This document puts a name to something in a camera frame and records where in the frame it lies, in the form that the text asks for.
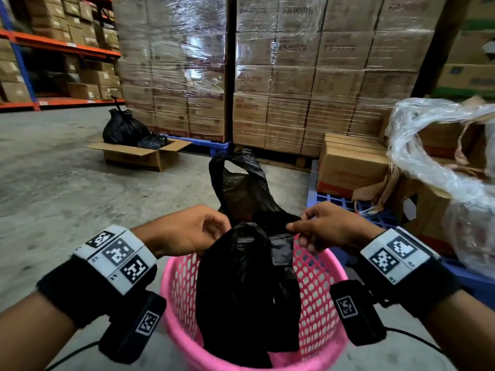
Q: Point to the torn brown cardboard boxes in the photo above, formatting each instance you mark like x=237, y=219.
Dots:
x=429, y=204

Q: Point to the orange and blue shelf rack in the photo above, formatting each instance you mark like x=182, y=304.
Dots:
x=58, y=45

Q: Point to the open flat cardboard box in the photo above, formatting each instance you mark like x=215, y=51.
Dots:
x=139, y=156

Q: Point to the wide wrapped cardboard box stack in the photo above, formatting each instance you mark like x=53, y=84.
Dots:
x=328, y=73

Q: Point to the wooden pallet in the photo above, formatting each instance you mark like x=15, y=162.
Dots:
x=278, y=161

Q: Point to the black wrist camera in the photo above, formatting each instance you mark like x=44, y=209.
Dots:
x=357, y=311
x=131, y=328

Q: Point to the black plastic bag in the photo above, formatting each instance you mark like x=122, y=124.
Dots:
x=243, y=289

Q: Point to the small black trash bag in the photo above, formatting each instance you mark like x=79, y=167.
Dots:
x=154, y=142

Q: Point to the green striped cardboard box stack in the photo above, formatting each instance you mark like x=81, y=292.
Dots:
x=470, y=73

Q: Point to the black fabric wristband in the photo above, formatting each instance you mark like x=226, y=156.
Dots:
x=73, y=293
x=429, y=289

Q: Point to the person's left forearm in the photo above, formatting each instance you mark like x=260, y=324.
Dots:
x=31, y=336

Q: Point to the person's left fingers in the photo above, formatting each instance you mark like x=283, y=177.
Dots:
x=216, y=227

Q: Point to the person's left hand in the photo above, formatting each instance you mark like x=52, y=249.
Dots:
x=176, y=231

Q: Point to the person's right hand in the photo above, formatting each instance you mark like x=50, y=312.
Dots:
x=340, y=227

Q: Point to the cardboard boxes on shelf rack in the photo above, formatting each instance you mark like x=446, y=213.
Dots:
x=50, y=19

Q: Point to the pink plastic mesh basket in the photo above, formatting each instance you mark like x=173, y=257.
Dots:
x=317, y=305

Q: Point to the narrow wrapped cardboard box stack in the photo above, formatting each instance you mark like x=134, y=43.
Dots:
x=174, y=69

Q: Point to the clear plastic stretch wrap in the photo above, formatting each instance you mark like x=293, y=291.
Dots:
x=464, y=189

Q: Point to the large tied black trash bag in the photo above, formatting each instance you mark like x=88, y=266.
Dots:
x=123, y=129

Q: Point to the person's right forearm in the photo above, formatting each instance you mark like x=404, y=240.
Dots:
x=464, y=336

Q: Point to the small blue plastic pallet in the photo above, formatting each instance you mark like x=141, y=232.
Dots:
x=209, y=144

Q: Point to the large blue plastic pallet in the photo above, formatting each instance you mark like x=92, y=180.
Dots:
x=468, y=278

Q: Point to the white marker block wrist tracker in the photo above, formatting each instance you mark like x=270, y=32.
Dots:
x=118, y=253
x=398, y=254

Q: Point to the person's right fingers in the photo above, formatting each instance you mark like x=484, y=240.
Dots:
x=307, y=227

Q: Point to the closed brown cardboard box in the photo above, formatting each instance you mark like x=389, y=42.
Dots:
x=348, y=169

